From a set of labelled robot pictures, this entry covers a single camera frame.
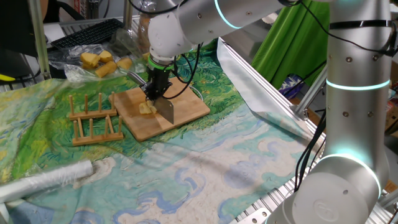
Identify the green fabric curtain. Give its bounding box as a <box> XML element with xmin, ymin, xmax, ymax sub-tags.
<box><xmin>251</xmin><ymin>0</ymin><xmax>331</xmax><ymax>90</ymax></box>

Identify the grey metal box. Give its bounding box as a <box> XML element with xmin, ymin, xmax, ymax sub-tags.
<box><xmin>222</xmin><ymin>24</ymin><xmax>274</xmax><ymax>65</ymax></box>

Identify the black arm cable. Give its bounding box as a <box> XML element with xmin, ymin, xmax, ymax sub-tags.
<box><xmin>129</xmin><ymin>0</ymin><xmax>398</xmax><ymax>192</ymax></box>

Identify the cardboard box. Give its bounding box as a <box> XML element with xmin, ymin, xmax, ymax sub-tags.
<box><xmin>385</xmin><ymin>96</ymin><xmax>398</xmax><ymax>134</ymax></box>

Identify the black monitor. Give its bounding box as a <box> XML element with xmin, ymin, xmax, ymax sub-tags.
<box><xmin>0</xmin><ymin>0</ymin><xmax>38</xmax><ymax>58</ymax></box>

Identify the clear plastic bag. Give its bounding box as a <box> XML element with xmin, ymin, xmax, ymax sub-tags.
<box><xmin>48</xmin><ymin>43</ymin><xmax>137</xmax><ymax>82</ymax></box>

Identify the blue patterned bag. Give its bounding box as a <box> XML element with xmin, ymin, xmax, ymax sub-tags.
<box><xmin>278</xmin><ymin>73</ymin><xmax>304</xmax><ymax>100</ymax></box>

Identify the aluminium frame post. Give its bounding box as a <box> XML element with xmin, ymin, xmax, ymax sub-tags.
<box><xmin>123</xmin><ymin>0</ymin><xmax>134</xmax><ymax>32</ymax></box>
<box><xmin>27</xmin><ymin>0</ymin><xmax>52</xmax><ymax>82</ymax></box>
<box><xmin>294</xmin><ymin>67</ymin><xmax>328</xmax><ymax>121</ymax></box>

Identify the plastic wrap roll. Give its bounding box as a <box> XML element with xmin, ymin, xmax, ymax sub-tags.
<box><xmin>0</xmin><ymin>159</ymin><xmax>94</xmax><ymax>205</ymax></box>

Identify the painted landscape tablecloth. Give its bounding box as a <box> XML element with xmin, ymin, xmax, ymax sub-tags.
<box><xmin>0</xmin><ymin>39</ymin><xmax>327</xmax><ymax>224</ymax></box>

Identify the bamboo cutting board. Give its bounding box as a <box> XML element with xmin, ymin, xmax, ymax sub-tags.
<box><xmin>108</xmin><ymin>77</ymin><xmax>211</xmax><ymax>142</ymax></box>

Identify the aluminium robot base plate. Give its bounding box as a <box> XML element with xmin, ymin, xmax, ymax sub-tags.
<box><xmin>239</xmin><ymin>207</ymin><xmax>271</xmax><ymax>224</ymax></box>

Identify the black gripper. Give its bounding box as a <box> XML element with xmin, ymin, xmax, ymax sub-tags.
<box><xmin>142</xmin><ymin>68</ymin><xmax>172</xmax><ymax>101</ymax></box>

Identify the white paper sheet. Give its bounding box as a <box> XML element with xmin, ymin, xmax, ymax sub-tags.
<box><xmin>43</xmin><ymin>23</ymin><xmax>65</xmax><ymax>43</ymax></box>

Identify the black keyboard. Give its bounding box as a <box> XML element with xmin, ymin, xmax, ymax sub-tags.
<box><xmin>51</xmin><ymin>17</ymin><xmax>124</xmax><ymax>48</ymax></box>

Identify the yellow food chunks pile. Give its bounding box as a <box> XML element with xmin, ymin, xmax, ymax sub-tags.
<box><xmin>80</xmin><ymin>52</ymin><xmax>101</xmax><ymax>68</ymax></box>

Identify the brown jar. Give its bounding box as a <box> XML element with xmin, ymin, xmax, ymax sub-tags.
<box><xmin>136</xmin><ymin>12</ymin><xmax>153</xmax><ymax>52</ymax></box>

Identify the steel cleaver knife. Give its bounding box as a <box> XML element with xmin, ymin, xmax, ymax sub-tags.
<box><xmin>126</xmin><ymin>71</ymin><xmax>175</xmax><ymax>124</ymax></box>

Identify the wooden peg rack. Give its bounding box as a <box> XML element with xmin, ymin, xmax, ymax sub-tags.
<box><xmin>68</xmin><ymin>91</ymin><xmax>124</xmax><ymax>147</ymax></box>

